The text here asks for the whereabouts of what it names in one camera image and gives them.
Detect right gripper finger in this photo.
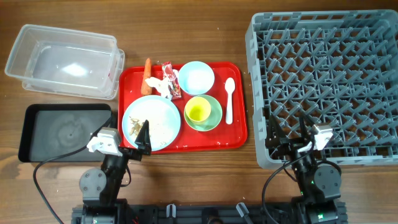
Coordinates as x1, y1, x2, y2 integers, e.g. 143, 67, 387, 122
267, 114, 286, 142
299, 113, 315, 142

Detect light blue plate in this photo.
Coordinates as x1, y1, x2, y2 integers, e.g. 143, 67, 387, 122
121, 95, 181, 152

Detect orange carrot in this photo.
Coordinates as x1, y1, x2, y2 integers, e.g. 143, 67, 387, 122
141, 58, 152, 96

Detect white tissue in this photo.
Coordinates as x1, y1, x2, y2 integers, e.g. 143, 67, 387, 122
145, 77, 172, 100

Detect green bowl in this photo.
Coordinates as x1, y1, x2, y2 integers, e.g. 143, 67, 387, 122
184, 95, 223, 131

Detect yellow plastic cup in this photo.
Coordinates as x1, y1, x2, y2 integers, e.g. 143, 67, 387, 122
184, 96, 211, 124

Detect red snack wrapper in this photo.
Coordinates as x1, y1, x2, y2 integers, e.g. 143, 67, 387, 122
162, 62, 182, 100

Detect white plastic spoon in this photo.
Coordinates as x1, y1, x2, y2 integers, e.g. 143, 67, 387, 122
224, 77, 235, 124

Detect light blue bowl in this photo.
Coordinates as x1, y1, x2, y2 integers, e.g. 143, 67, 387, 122
178, 61, 215, 96

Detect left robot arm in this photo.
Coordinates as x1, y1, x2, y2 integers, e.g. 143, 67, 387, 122
71, 120, 152, 224

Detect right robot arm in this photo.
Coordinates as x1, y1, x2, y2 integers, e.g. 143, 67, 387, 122
262, 114, 342, 223

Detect grey dishwasher rack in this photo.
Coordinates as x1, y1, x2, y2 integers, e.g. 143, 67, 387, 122
245, 9, 397, 169

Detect peanut shells food scraps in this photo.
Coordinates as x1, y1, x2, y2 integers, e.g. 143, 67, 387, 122
129, 117, 144, 136

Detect red serving tray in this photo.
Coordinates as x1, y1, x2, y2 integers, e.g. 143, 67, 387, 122
118, 62, 248, 154

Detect black rectangular tray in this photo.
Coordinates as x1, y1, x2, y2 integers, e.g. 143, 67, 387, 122
18, 103, 117, 162

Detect clear plastic bin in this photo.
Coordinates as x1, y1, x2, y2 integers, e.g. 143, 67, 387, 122
4, 24, 125, 100

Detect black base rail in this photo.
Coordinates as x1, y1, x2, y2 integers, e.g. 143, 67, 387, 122
71, 202, 348, 224

